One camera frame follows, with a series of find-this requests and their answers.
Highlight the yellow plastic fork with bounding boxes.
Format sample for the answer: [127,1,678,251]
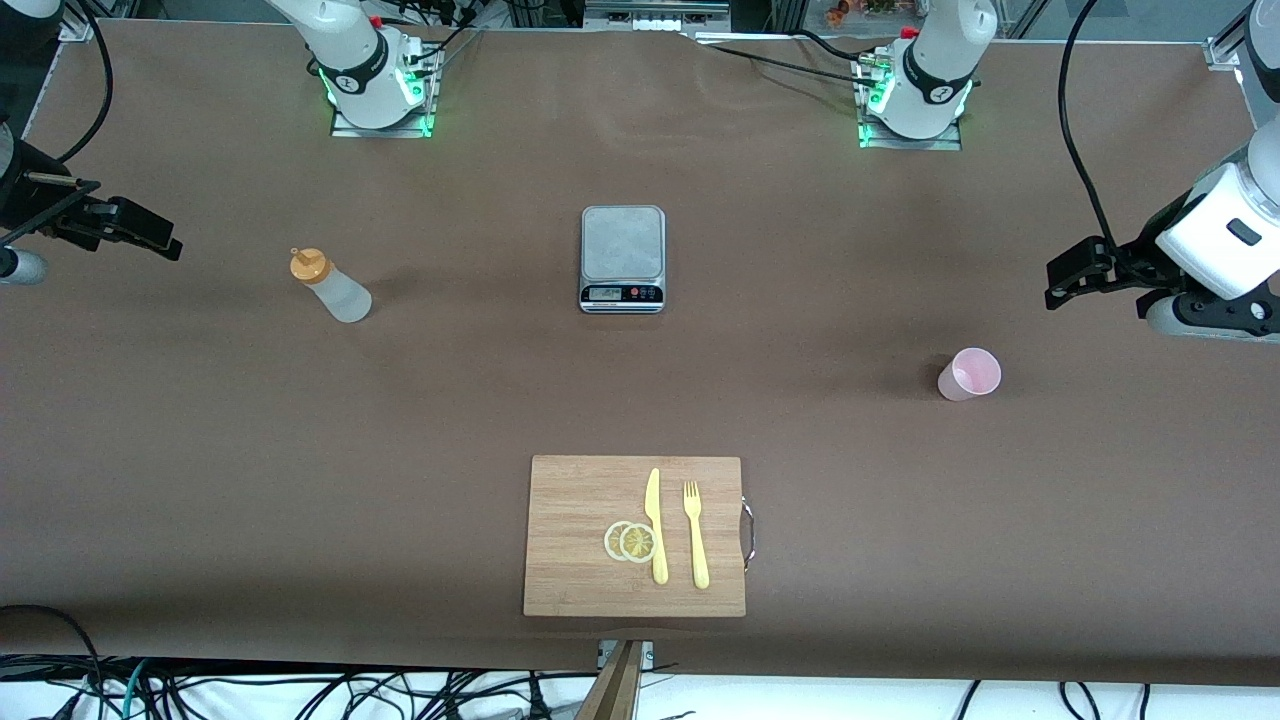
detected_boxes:
[683,480,711,590]

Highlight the teal floor cable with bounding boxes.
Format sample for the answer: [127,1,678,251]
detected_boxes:
[122,660,153,720]

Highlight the brown table cover sheet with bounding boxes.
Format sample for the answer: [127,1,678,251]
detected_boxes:
[0,18,1280,691]

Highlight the small metal bracket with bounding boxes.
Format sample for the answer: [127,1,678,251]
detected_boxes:
[598,640,656,673]

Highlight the wooden cutting board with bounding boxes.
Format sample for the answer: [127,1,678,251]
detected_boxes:
[523,455,748,618]

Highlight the white power strip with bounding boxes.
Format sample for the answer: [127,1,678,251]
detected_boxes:
[585,0,731,33]

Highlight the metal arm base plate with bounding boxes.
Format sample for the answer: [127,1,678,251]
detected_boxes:
[858,50,963,152]
[330,40,435,139]

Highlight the sauce bottle with orange cap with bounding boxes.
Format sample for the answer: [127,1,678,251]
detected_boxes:
[290,247,373,324]

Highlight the wooden post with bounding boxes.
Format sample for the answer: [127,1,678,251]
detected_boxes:
[575,640,643,720]

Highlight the pink plastic cup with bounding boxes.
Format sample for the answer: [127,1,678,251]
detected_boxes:
[937,347,1002,403]

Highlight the yellow plastic knife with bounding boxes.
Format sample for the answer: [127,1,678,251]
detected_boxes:
[645,468,669,586]

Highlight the black arm base cable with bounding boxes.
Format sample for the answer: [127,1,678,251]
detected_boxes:
[400,0,483,76]
[690,35,881,91]

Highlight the silver digital kitchen scale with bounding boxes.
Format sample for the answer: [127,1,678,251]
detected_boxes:
[579,205,667,315]

